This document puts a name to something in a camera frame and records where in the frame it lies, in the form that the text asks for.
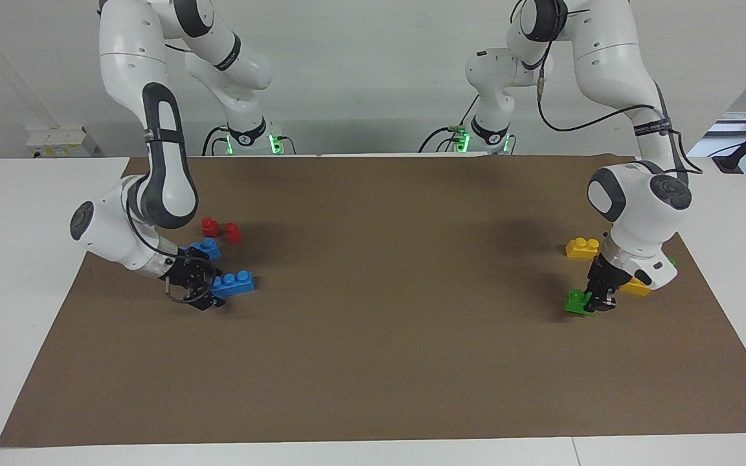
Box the blue three-stud toy block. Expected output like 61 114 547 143
188 238 222 261
210 271 256 299

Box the white box with yellow labels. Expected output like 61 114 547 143
25 126 97 158

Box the black base cable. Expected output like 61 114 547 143
202 126 229 156
418 97 481 153

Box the brown paper table mat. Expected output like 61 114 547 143
0 154 746 449

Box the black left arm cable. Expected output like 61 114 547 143
537 58 704 175

